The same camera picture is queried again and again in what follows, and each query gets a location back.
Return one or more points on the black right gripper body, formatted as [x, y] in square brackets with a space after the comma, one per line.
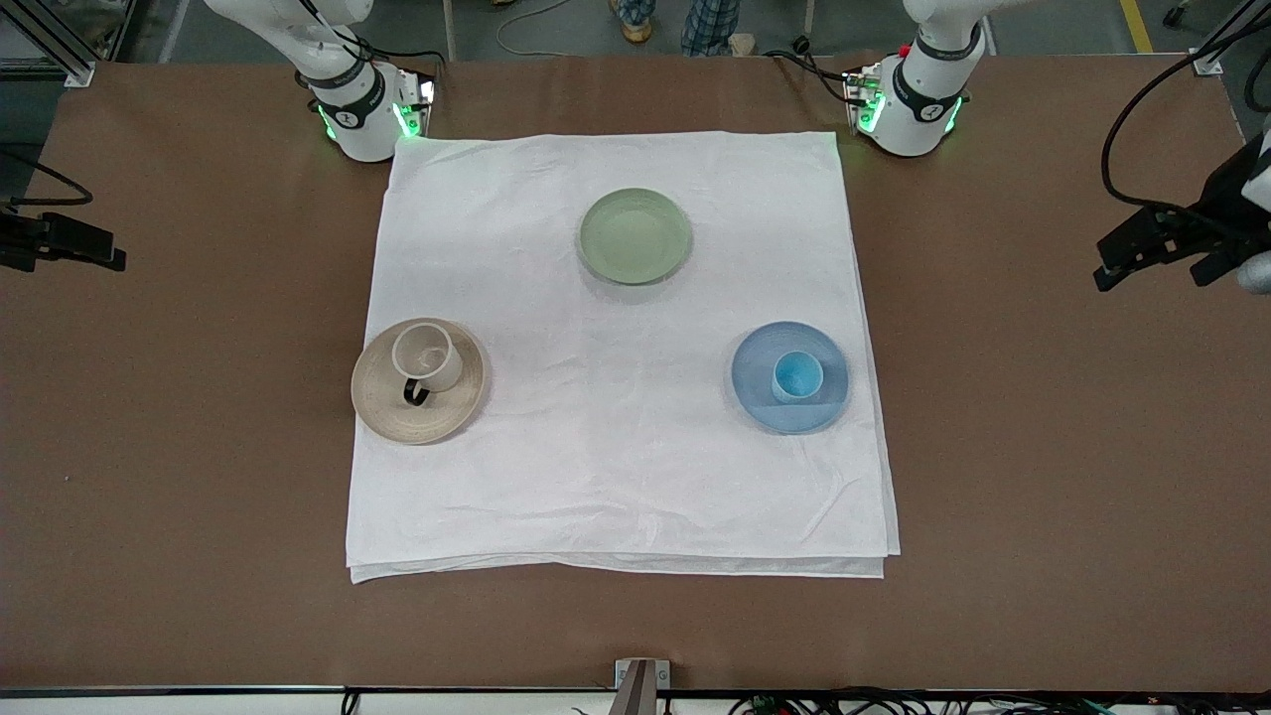
[14, 241]

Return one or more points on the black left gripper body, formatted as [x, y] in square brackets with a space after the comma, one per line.
[1228, 196]

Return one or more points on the blue cup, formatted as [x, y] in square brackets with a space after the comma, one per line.
[797, 375]

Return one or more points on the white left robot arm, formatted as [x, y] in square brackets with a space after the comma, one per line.
[914, 109]

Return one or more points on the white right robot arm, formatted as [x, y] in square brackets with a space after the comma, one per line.
[359, 109]

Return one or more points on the beige gray plate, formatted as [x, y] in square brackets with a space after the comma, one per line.
[447, 397]

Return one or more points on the blue plate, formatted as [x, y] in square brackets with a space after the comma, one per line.
[755, 377]

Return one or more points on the green plate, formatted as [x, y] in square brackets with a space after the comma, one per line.
[635, 235]

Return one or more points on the metal cart leg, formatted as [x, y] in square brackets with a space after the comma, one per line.
[450, 28]

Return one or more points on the person leg plaid trousers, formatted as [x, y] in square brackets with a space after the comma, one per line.
[713, 22]
[634, 15]

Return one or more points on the white table cloth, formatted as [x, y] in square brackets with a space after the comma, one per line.
[616, 467]

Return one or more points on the aluminium frame post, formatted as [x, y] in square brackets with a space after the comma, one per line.
[50, 40]
[1226, 40]

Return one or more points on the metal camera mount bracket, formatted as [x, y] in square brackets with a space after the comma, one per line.
[641, 685]

